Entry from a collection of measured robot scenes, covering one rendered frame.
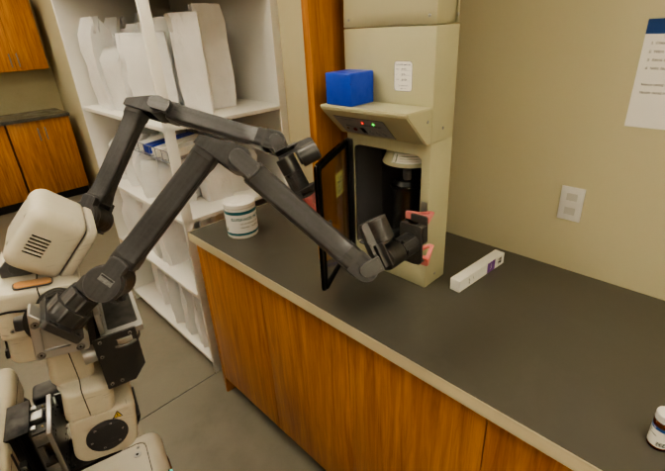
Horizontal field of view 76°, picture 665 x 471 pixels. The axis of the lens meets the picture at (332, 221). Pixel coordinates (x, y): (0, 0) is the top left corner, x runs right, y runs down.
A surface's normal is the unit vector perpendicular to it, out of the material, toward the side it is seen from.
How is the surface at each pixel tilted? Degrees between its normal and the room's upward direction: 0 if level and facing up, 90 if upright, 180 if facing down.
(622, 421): 0
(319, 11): 90
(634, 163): 90
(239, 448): 0
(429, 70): 90
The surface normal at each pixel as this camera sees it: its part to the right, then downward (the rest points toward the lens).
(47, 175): 0.71, 0.26
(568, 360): -0.05, -0.91
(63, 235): 0.53, 0.33
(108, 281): 0.14, -0.03
